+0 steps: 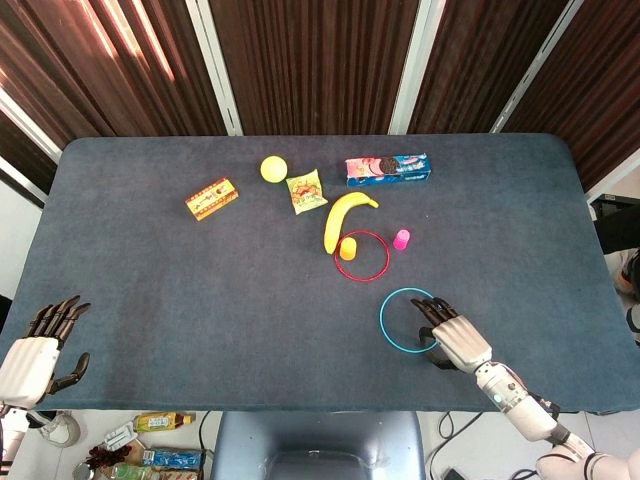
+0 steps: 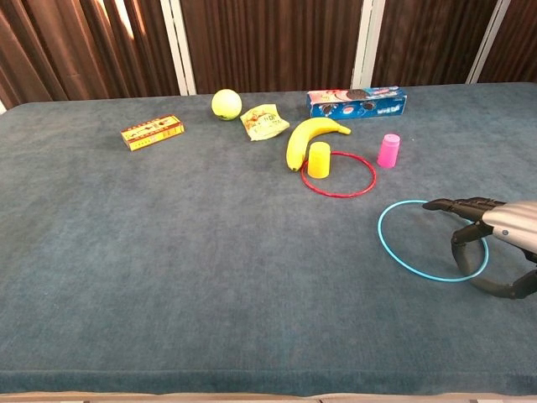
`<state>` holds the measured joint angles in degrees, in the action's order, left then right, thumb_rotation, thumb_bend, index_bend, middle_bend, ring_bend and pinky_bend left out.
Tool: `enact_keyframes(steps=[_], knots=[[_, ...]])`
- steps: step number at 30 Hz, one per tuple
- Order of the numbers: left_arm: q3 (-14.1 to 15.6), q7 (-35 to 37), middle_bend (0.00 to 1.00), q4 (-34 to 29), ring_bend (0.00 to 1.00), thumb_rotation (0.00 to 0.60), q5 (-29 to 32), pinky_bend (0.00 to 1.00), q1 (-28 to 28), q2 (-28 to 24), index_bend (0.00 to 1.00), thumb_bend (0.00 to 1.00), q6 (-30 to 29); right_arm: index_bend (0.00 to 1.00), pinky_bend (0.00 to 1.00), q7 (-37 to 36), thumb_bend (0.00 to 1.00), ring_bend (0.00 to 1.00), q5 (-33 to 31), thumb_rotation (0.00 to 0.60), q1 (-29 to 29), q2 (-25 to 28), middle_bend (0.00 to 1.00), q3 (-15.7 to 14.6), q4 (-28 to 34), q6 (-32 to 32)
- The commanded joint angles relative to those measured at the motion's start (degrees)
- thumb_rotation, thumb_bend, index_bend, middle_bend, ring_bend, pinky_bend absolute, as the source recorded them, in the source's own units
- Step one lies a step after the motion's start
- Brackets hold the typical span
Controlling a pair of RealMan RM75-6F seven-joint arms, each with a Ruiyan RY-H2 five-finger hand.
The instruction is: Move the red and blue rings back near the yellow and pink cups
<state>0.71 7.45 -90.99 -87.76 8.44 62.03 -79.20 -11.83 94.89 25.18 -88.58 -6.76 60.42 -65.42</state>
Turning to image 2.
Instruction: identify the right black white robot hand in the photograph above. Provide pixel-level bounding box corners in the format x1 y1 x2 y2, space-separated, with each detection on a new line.
422 196 537 300

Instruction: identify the blue plastic ring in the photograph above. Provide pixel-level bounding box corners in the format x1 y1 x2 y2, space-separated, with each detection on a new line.
377 200 490 283

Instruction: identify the red plastic ring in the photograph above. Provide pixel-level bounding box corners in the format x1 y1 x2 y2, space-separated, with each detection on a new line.
300 150 378 200

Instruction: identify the pink plastic cup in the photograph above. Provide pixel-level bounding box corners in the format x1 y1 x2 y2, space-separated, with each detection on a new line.
376 133 401 169

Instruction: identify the brown slatted partition panel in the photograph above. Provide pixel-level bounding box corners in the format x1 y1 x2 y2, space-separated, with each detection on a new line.
180 0 373 96
354 0 503 89
0 0 197 111
467 0 537 84

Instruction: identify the blue cookie box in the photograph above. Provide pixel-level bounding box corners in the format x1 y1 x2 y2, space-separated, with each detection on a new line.
306 86 409 118

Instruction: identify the yellow plastic cup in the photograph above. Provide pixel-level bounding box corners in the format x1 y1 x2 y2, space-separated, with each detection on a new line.
307 141 331 180

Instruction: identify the yellow banana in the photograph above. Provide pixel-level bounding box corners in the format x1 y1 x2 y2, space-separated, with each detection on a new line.
285 117 352 172

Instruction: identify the green snack bag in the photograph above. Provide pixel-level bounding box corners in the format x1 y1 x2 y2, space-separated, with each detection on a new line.
239 104 290 142

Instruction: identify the yellow-green tennis ball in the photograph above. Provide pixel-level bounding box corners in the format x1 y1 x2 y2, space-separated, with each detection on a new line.
211 88 243 122

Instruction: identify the blue table cloth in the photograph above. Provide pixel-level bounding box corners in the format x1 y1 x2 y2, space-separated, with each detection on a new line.
0 82 537 396

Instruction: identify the red yellow carton box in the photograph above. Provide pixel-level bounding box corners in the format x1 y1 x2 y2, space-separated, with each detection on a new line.
120 114 185 153

